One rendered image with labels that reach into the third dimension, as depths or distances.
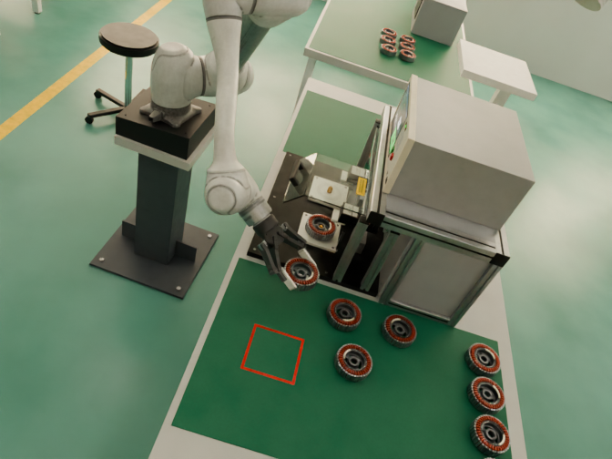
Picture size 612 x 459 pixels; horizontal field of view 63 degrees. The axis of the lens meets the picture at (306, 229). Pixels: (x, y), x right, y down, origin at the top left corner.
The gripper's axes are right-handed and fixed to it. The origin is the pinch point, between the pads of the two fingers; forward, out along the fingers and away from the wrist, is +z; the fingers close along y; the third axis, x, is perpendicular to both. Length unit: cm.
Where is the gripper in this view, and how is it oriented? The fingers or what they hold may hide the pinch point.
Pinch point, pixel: (300, 272)
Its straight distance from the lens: 155.8
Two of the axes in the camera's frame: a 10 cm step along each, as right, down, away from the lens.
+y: -5.2, 4.9, -7.0
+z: 5.8, 8.0, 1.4
